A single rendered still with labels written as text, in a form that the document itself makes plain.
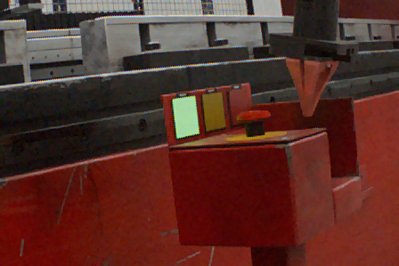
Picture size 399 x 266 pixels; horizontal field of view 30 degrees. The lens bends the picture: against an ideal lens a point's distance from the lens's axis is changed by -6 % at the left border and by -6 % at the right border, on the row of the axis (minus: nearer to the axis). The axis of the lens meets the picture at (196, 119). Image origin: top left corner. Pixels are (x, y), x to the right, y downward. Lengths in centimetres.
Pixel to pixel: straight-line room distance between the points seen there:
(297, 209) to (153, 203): 32
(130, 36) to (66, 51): 29
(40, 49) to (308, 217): 78
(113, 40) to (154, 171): 25
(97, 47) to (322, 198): 51
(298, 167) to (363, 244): 93
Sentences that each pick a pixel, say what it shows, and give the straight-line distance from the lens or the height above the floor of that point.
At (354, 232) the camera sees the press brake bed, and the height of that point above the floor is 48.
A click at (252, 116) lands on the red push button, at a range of 88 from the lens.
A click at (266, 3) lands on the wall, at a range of 863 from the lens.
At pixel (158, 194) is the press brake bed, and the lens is 112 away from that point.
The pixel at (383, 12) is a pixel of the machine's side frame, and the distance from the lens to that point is 284.
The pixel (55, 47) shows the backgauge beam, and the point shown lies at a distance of 152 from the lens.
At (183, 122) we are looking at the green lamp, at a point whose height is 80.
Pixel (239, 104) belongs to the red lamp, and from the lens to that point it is 104.
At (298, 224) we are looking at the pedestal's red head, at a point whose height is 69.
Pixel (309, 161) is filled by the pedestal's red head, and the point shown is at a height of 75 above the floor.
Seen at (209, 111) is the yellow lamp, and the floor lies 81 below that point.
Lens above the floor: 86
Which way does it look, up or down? 3 degrees down
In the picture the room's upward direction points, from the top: 7 degrees counter-clockwise
